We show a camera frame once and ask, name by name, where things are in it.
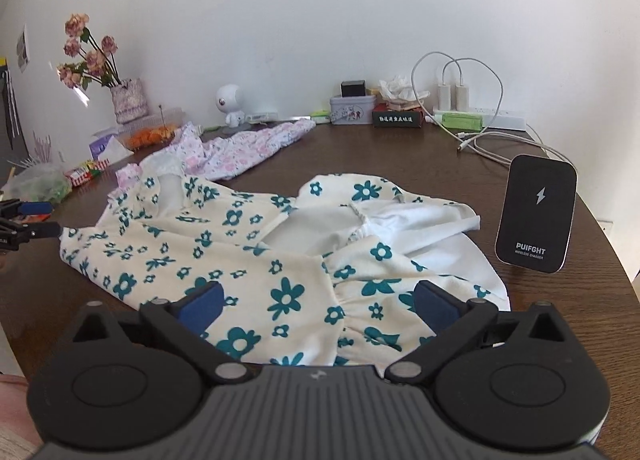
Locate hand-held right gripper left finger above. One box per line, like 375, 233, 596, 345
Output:
72, 281, 256, 383

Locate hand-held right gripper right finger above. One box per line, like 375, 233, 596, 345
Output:
385, 281, 566, 383

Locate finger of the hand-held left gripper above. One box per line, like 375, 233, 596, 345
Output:
0, 222, 63, 251
0, 198, 55, 221

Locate white teal-flowered dress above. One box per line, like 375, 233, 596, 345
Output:
59, 171, 512, 367

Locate clear plastic bag green contents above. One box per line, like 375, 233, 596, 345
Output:
6, 162, 73, 205

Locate red white striped packet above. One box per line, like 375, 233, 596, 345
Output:
64, 160, 110, 187

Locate pale dried sprigs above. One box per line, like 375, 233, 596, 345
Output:
27, 131, 68, 167

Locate purple tissue pack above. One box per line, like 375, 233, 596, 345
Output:
89, 132, 135, 161

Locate pink purple-trimmed garment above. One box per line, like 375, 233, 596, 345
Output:
115, 163, 143, 191

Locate dark grey cabinet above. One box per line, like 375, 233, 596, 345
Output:
0, 64, 21, 151

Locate clear container orange snacks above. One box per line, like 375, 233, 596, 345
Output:
121, 107, 185, 149

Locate purple patterned vase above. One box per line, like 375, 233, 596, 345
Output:
110, 78, 150, 125

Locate pink floral garment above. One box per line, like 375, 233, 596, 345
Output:
142, 119, 317, 181

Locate green clear bottle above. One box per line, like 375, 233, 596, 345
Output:
434, 112, 483, 131

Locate pink artificial flowers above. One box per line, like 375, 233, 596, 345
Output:
56, 14, 123, 90

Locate red tissue box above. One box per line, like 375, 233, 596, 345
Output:
372, 100, 425, 129

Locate grey decorated tin box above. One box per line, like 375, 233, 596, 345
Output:
330, 94, 377, 127

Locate crumpled white tissue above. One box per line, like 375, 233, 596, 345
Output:
378, 74, 431, 103

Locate black wireless charger stand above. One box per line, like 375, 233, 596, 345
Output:
495, 155, 579, 275

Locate paper note on wall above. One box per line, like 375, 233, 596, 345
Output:
15, 24, 32, 73

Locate white charging cable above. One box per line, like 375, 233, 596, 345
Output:
441, 57, 551, 153
411, 50, 576, 171

